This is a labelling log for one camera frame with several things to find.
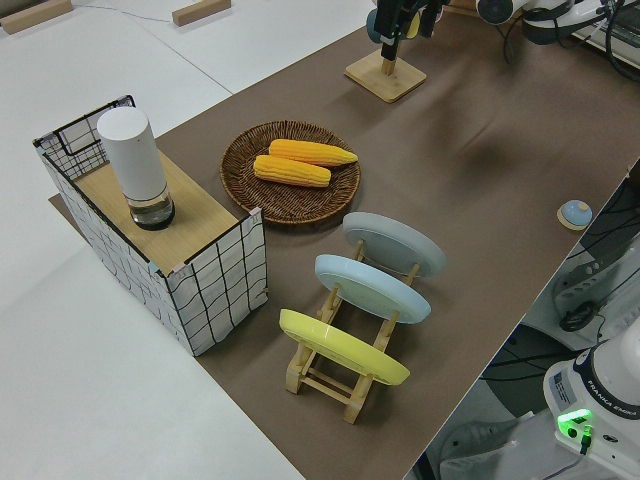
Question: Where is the brown wicker basket tray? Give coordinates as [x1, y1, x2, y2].
[220, 120, 362, 226]

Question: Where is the grey plate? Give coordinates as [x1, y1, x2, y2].
[341, 211, 447, 278]

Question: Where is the light blue plate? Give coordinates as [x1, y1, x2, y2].
[314, 253, 432, 325]

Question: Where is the yellow corn cob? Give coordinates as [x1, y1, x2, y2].
[253, 154, 333, 189]
[268, 139, 360, 168]

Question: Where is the yellow plate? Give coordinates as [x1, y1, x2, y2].
[278, 308, 412, 387]

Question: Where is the white grid-pattern shelf box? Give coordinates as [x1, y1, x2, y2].
[32, 93, 270, 357]

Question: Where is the wooden plate rack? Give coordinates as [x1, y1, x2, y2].
[285, 239, 421, 425]

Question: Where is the wooden mug stand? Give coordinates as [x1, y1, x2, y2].
[344, 48, 428, 104]

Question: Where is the brown table mat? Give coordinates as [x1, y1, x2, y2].
[48, 0, 640, 480]

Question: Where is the white cylindrical grinder bottle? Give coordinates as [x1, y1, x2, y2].
[96, 108, 177, 232]

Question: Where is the grey plastic object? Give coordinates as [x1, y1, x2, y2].
[438, 418, 521, 480]

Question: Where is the blue dome call bell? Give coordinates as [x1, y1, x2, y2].
[556, 199, 594, 232]

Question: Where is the short wooden block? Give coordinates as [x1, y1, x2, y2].
[171, 0, 233, 27]

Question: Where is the white power strip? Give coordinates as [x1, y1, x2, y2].
[553, 249, 631, 321]

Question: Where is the long wooden block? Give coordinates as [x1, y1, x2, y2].
[0, 0, 74, 35]

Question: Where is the black coiled cable bundle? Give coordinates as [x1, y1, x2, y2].
[558, 302, 599, 332]

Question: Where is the thick black cable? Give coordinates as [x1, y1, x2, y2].
[603, 0, 640, 86]

